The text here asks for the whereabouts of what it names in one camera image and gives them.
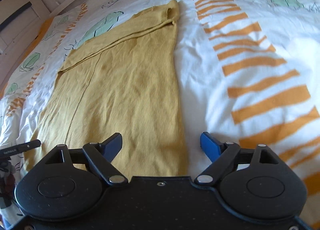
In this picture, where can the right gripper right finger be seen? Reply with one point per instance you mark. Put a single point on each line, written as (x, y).
(222, 155)

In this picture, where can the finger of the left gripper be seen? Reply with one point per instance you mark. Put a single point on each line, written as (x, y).
(20, 148)

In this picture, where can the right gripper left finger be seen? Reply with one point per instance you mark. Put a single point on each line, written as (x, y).
(99, 157)

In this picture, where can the mustard yellow knit garment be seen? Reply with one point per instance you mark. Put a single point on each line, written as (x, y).
(121, 81)

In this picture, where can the white leaf-print duvet cover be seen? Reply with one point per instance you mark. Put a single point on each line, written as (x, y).
(247, 70)

